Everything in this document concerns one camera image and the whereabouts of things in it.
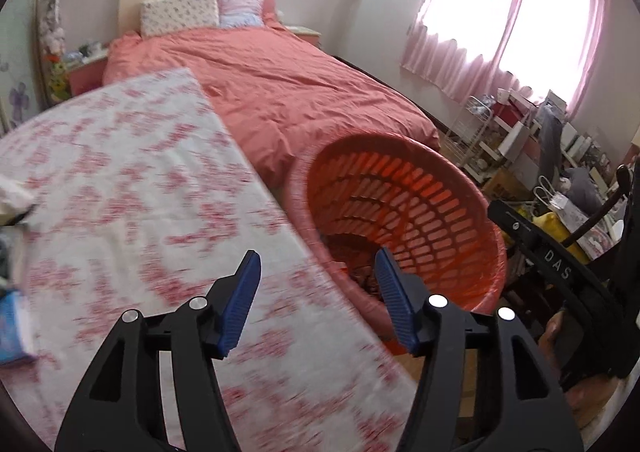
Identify person's right hand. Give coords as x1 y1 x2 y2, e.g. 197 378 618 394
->
542 309 628 428

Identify floral glass sliding wardrobe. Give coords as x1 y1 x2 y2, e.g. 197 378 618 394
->
0 0 46 133

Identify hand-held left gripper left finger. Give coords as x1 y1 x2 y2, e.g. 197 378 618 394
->
54 249 263 452

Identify white floral pillow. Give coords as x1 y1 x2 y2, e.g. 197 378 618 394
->
140 0 221 38

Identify orange plastic laundry basket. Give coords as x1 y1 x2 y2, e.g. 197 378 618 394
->
287 132 508 358

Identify white wire rack cart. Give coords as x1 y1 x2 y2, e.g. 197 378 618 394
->
442 94 501 183

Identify blue box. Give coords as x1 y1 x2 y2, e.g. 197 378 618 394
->
0 291 40 367

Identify pink nightstand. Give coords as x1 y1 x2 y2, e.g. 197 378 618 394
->
286 24 322 50
67 49 110 97

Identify red box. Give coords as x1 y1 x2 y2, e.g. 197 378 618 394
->
492 102 532 129

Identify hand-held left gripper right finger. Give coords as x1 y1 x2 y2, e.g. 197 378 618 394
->
374 247 585 452

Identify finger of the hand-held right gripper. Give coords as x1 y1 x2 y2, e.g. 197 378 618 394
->
487 199 543 245

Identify white paper bag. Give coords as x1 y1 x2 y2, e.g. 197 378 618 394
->
534 184 573 215

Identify cardboard box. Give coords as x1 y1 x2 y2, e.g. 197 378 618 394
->
482 167 533 205

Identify green and yellow plush toy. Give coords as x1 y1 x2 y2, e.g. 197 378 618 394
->
47 57 71 100

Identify grey cushion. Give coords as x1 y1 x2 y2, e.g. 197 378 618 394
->
565 166 608 200

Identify dark wooden chair frame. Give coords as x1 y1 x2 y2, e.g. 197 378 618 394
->
565 164 633 258

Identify pink and blue striped pillow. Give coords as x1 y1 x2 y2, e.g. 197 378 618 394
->
217 0 267 29

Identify dark grey hanging garment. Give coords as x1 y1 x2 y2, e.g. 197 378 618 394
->
537 107 565 183

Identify pink curtain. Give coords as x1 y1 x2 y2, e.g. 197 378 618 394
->
500 0 621 109
400 0 531 100

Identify red floral tablecloth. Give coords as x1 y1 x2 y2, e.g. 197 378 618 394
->
0 67 418 452

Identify bed with red duvet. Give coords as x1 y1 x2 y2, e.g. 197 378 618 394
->
102 24 441 193

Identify yellow bag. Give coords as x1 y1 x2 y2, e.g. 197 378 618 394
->
532 212 576 245

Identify hanging plush toys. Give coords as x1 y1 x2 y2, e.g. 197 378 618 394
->
42 0 67 58

